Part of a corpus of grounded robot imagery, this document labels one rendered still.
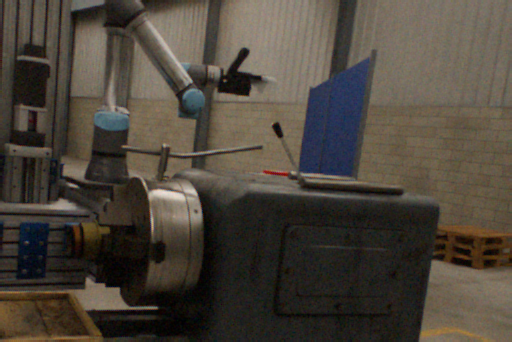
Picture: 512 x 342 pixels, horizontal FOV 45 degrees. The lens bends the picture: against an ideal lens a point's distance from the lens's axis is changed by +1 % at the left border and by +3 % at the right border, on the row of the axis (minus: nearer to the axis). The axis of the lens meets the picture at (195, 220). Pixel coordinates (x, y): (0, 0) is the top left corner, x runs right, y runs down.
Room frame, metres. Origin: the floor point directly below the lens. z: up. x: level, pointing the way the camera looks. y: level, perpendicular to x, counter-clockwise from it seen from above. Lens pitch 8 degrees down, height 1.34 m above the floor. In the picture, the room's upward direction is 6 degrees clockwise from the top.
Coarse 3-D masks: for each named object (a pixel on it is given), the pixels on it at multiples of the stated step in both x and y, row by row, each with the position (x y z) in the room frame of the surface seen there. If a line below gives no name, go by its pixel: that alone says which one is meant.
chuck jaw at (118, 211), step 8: (128, 184) 1.49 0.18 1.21; (112, 192) 1.47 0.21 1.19; (120, 192) 1.46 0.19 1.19; (128, 192) 1.47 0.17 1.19; (112, 200) 1.46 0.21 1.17; (120, 200) 1.45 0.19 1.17; (128, 200) 1.46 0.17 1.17; (104, 208) 1.45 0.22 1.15; (112, 208) 1.43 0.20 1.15; (120, 208) 1.44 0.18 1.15; (128, 208) 1.45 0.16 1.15; (96, 216) 1.43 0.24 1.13; (104, 216) 1.41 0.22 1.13; (112, 216) 1.42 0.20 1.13; (120, 216) 1.43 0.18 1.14; (128, 216) 1.44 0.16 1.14; (104, 224) 1.40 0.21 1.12; (112, 224) 1.41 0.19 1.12; (120, 224) 1.42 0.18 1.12; (128, 224) 1.43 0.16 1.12
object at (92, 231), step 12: (72, 228) 1.36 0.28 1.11; (84, 228) 1.36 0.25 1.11; (96, 228) 1.37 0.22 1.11; (108, 228) 1.39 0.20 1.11; (72, 240) 1.34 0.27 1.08; (84, 240) 1.35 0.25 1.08; (96, 240) 1.35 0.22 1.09; (72, 252) 1.34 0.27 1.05; (84, 252) 1.35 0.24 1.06; (96, 252) 1.36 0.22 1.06
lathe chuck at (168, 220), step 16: (144, 176) 1.42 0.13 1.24; (144, 192) 1.36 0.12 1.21; (160, 192) 1.36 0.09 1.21; (176, 192) 1.38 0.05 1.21; (144, 208) 1.35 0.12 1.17; (160, 208) 1.32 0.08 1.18; (176, 208) 1.34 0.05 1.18; (144, 224) 1.34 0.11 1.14; (160, 224) 1.30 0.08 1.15; (176, 224) 1.32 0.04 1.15; (176, 240) 1.31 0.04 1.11; (176, 256) 1.31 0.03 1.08; (128, 272) 1.42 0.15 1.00; (144, 272) 1.31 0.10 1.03; (160, 272) 1.30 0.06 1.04; (176, 272) 1.31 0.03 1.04; (128, 288) 1.42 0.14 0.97; (144, 288) 1.31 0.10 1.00; (160, 288) 1.32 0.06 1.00; (176, 288) 1.33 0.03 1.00; (128, 304) 1.40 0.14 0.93; (144, 304) 1.36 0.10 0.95; (160, 304) 1.38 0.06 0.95
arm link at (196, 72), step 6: (186, 66) 2.18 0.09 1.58; (192, 66) 2.19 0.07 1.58; (198, 66) 2.19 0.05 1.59; (204, 66) 2.20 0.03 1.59; (186, 72) 2.18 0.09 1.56; (192, 72) 2.18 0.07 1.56; (198, 72) 2.18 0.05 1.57; (204, 72) 2.19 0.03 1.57; (192, 78) 2.18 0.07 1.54; (198, 78) 2.18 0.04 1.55; (204, 78) 2.19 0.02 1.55; (198, 84) 2.19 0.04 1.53; (204, 84) 2.20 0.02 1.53
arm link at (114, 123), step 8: (96, 112) 2.04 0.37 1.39; (104, 112) 2.05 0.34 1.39; (112, 112) 2.08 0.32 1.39; (96, 120) 2.01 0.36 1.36; (104, 120) 1.99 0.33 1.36; (112, 120) 1.99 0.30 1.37; (120, 120) 2.00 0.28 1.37; (128, 120) 2.04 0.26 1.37; (96, 128) 2.01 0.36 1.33; (104, 128) 1.99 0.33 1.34; (112, 128) 1.99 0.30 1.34; (120, 128) 2.00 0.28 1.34; (128, 128) 2.04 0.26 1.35; (96, 136) 2.01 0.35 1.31; (104, 136) 1.99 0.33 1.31; (112, 136) 1.99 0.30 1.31; (120, 136) 2.01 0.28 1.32; (96, 144) 2.00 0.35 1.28; (104, 144) 1.99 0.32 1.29; (112, 144) 1.99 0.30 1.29; (120, 144) 2.01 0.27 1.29; (104, 152) 1.99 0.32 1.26; (112, 152) 1.99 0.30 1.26; (120, 152) 2.01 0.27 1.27
